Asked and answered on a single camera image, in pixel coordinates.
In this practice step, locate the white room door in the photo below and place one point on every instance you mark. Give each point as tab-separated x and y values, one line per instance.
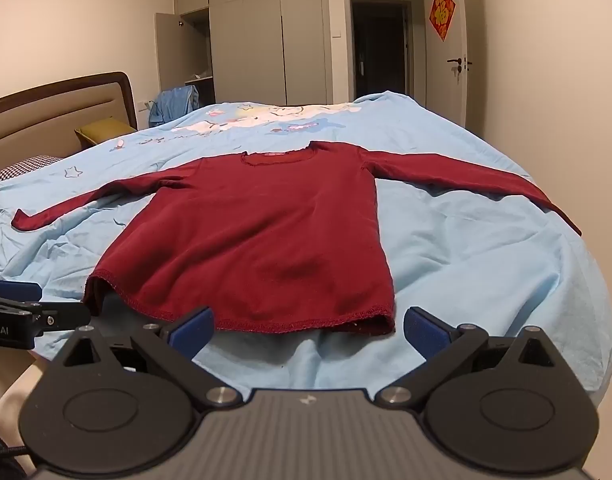
441	85

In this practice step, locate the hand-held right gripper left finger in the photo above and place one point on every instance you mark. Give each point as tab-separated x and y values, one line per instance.
193	331

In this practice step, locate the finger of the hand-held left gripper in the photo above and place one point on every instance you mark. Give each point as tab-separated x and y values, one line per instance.
16	290
66	315

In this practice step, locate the dark doorway frame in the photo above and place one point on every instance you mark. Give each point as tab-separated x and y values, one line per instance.
378	45

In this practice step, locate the blue clothes heap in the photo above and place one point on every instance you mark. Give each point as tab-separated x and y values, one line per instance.
173	105

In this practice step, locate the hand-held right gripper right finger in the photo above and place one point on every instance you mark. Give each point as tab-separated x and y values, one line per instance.
426	332

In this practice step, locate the houndstooth pillow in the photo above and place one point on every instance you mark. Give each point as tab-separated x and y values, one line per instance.
26	167

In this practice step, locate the brown padded bed headboard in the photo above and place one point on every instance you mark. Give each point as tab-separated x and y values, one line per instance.
41	120

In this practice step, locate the open grey wardrobe door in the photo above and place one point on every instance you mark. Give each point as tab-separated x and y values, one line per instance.
168	50

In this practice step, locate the red diamond door decoration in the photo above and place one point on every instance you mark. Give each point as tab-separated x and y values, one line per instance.
442	12

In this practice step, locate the grey built-in wardrobe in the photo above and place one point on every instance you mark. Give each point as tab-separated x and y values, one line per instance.
266	30

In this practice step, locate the light blue printed duvet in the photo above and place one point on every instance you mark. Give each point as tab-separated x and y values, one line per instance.
461	240

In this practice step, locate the dark red long-sleeved shirt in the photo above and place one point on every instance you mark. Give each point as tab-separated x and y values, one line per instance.
266	240

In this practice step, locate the small white item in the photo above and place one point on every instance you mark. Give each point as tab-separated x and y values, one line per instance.
198	78

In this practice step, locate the mustard yellow pillow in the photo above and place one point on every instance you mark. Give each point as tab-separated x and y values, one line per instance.
103	132

